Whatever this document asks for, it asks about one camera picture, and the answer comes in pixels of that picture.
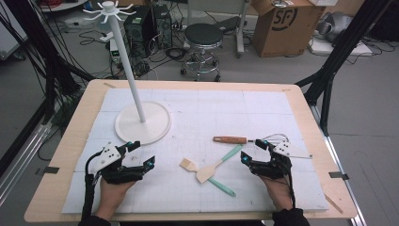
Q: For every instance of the grey bag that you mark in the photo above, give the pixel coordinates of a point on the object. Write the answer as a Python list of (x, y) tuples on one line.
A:
[(338, 23)]

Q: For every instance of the white metal post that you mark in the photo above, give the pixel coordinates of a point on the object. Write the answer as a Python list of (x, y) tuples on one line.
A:
[(241, 31)]

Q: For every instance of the white gridded mat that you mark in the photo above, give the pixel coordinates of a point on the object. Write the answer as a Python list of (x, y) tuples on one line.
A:
[(219, 109)]

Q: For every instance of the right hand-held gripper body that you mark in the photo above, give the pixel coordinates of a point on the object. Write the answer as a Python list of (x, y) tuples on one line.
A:
[(276, 166)]

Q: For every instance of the white utensil rack stand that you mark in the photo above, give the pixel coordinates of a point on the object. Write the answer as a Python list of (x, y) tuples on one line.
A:
[(142, 128)]

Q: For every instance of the black tape strip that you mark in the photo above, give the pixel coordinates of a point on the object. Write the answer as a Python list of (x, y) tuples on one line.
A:
[(338, 175), (50, 170)]

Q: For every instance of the white round table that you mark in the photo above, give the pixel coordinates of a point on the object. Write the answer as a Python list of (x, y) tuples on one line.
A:
[(59, 4)]

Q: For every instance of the large black computer tower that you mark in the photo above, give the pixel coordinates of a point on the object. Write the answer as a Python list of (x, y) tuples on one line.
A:
[(138, 34)]

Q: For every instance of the silver floor rail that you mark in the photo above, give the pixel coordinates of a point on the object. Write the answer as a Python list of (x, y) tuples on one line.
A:
[(22, 157), (358, 219)]

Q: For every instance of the brown cardboard box, round logo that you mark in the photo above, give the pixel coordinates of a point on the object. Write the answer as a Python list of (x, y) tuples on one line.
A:
[(282, 37)]

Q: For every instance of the small device with green light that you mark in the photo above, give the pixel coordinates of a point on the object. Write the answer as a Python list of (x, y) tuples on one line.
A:
[(114, 53)]

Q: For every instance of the black floor rail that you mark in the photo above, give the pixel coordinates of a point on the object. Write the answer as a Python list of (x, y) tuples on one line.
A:
[(19, 138)]

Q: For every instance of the white board on floor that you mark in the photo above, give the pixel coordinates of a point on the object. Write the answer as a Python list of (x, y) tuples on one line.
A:
[(329, 48)]

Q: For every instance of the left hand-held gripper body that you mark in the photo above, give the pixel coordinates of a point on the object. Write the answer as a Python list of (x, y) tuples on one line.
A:
[(108, 157)]

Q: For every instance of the person's left hand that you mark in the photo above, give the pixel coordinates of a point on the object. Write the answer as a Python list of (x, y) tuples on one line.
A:
[(111, 197)]

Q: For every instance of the small black computer tower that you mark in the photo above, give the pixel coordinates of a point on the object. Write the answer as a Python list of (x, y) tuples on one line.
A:
[(163, 28)]

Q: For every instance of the black round stool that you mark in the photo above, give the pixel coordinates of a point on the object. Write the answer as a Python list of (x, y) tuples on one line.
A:
[(203, 34)]

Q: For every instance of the black metal stand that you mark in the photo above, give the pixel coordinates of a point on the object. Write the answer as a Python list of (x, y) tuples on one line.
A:
[(345, 44), (37, 44)]

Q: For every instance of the white power strip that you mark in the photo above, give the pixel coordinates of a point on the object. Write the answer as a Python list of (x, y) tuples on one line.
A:
[(106, 37)]

